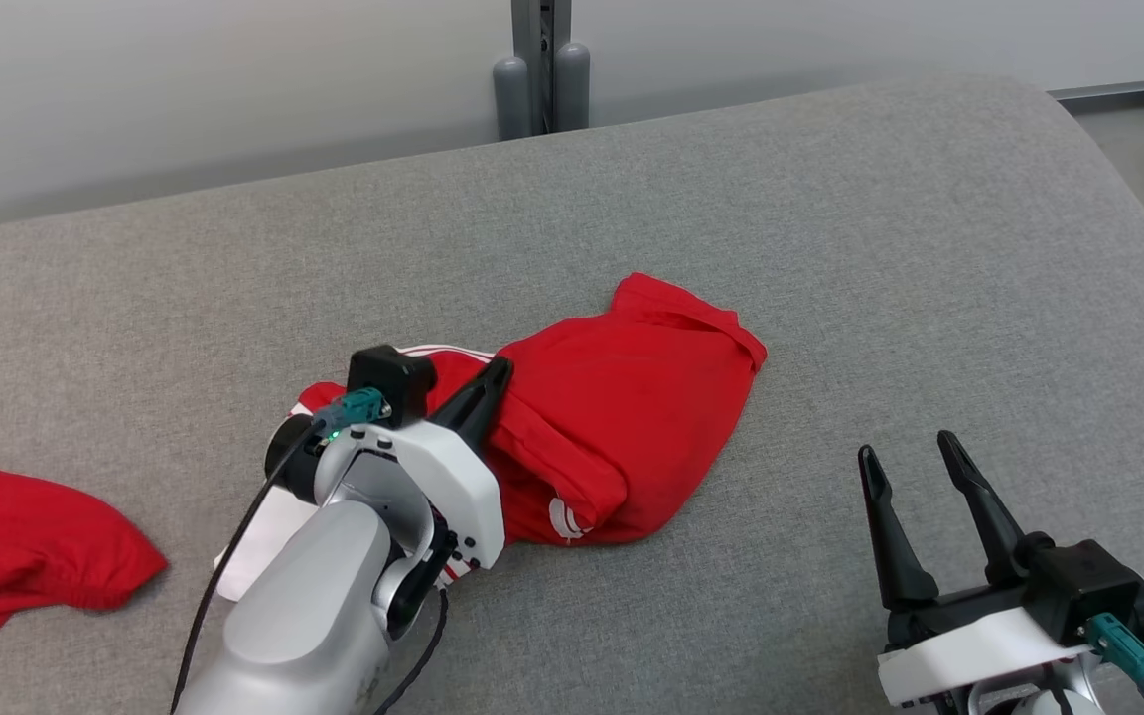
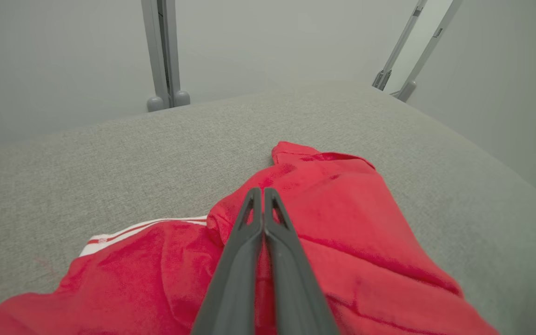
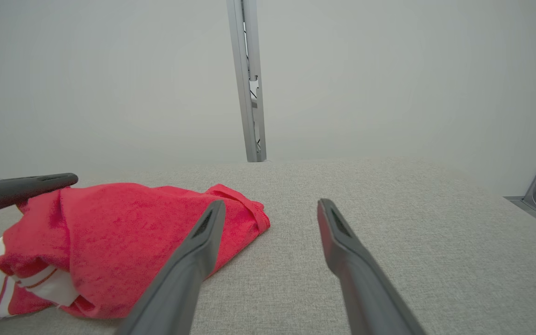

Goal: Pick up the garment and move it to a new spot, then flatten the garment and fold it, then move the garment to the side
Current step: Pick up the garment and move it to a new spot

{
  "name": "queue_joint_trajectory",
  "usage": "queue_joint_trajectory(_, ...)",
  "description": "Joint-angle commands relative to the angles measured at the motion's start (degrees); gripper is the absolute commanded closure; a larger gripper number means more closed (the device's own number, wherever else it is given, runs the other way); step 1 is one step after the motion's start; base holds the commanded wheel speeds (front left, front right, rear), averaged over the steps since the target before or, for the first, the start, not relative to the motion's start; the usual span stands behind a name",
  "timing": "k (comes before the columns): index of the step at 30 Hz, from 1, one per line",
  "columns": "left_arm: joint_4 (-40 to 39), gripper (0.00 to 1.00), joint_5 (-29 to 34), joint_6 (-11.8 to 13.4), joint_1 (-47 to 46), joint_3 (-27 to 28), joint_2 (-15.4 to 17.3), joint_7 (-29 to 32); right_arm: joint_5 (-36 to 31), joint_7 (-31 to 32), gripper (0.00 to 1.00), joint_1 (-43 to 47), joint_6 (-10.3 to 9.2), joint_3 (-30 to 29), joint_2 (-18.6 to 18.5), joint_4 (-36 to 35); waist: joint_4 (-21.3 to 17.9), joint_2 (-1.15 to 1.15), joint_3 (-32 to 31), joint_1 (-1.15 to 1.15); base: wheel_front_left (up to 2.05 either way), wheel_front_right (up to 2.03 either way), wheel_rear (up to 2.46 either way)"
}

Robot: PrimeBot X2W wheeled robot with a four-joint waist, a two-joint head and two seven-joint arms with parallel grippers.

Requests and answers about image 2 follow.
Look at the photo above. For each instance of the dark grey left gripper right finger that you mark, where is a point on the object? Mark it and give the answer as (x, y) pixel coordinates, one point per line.
(296, 298)

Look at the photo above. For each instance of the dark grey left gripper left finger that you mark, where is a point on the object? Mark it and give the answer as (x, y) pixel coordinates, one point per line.
(231, 288)

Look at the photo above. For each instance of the red shorts with white stripes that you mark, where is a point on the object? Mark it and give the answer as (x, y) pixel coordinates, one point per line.
(365, 223)

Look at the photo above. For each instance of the grey slanted metal bar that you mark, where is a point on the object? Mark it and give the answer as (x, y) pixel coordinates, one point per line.
(428, 51)
(400, 44)

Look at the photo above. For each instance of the grey metal partition post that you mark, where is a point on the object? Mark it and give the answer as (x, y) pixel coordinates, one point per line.
(158, 56)

